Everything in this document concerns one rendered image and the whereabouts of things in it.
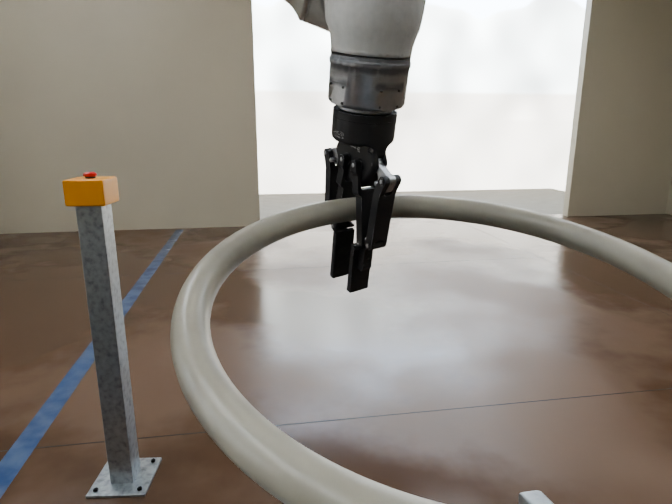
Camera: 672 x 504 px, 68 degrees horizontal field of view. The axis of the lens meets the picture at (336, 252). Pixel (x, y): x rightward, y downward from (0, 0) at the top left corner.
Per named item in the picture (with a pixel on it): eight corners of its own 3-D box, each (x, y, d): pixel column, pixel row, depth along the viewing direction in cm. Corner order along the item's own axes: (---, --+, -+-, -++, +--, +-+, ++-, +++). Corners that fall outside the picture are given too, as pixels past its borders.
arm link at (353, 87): (360, 60, 49) (355, 120, 52) (428, 60, 54) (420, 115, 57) (314, 49, 56) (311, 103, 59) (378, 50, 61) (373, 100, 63)
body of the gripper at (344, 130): (319, 100, 59) (315, 175, 63) (360, 116, 52) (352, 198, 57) (370, 98, 62) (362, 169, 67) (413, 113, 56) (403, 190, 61)
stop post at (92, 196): (162, 459, 189) (134, 173, 163) (144, 496, 170) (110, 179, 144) (109, 460, 189) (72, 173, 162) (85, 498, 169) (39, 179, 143)
